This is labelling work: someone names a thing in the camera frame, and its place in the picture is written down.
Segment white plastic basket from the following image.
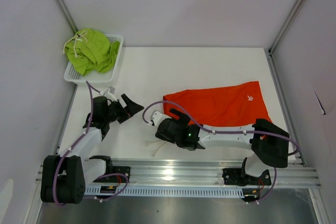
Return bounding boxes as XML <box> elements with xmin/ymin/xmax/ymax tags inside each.
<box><xmin>64</xmin><ymin>33</ymin><xmax>124</xmax><ymax>85</ymax></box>

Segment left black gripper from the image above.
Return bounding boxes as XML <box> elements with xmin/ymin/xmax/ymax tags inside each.
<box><xmin>104</xmin><ymin>94</ymin><xmax>143</xmax><ymax>124</ymax></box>

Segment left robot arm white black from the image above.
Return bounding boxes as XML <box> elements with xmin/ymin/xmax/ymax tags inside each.
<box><xmin>40</xmin><ymin>94</ymin><xmax>144</xmax><ymax>205</ymax></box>

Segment aluminium mounting rail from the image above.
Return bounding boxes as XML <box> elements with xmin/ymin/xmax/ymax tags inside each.
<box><xmin>35</xmin><ymin>158</ymin><xmax>321</xmax><ymax>189</ymax></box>

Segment right aluminium frame post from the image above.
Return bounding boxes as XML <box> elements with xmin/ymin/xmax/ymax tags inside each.
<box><xmin>268</xmin><ymin>0</ymin><xmax>306</xmax><ymax>56</ymax></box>

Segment aluminium frame post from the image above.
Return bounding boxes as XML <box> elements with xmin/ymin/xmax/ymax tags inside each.
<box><xmin>268</xmin><ymin>0</ymin><xmax>306</xmax><ymax>56</ymax></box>
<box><xmin>54</xmin><ymin>0</ymin><xmax>78</xmax><ymax>33</ymax></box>

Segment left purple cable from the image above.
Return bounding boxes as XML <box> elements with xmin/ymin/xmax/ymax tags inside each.
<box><xmin>53</xmin><ymin>80</ymin><xmax>129</xmax><ymax>206</ymax></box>

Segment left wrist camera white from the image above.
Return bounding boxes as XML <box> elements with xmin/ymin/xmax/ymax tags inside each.
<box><xmin>101</xmin><ymin>87</ymin><xmax>116</xmax><ymax>100</ymax></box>

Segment lime green shorts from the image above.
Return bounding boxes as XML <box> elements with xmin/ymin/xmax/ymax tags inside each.
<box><xmin>62</xmin><ymin>28</ymin><xmax>121</xmax><ymax>76</ymax></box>

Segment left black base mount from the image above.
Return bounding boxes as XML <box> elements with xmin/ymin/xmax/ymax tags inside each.
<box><xmin>103</xmin><ymin>166</ymin><xmax>131</xmax><ymax>183</ymax></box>

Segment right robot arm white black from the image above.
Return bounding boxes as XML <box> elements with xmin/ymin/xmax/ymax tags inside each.
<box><xmin>151</xmin><ymin>109</ymin><xmax>289</xmax><ymax>184</ymax></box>

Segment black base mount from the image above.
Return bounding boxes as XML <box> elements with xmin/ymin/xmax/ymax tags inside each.
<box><xmin>103</xmin><ymin>166</ymin><xmax>131</xmax><ymax>183</ymax></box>
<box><xmin>222</xmin><ymin>168</ymin><xmax>272</xmax><ymax>187</ymax></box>

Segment slotted white cable duct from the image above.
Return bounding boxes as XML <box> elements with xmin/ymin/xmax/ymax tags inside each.
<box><xmin>85</xmin><ymin>185</ymin><xmax>244</xmax><ymax>198</ymax></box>

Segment orange shorts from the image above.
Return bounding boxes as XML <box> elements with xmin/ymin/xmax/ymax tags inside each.
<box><xmin>163</xmin><ymin>81</ymin><xmax>271</xmax><ymax>127</ymax></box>

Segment left aluminium frame post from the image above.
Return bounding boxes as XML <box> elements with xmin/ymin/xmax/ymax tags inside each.
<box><xmin>54</xmin><ymin>0</ymin><xmax>78</xmax><ymax>33</ymax></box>

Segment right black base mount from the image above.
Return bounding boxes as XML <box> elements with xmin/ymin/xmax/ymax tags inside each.
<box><xmin>222</xmin><ymin>168</ymin><xmax>272</xmax><ymax>187</ymax></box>

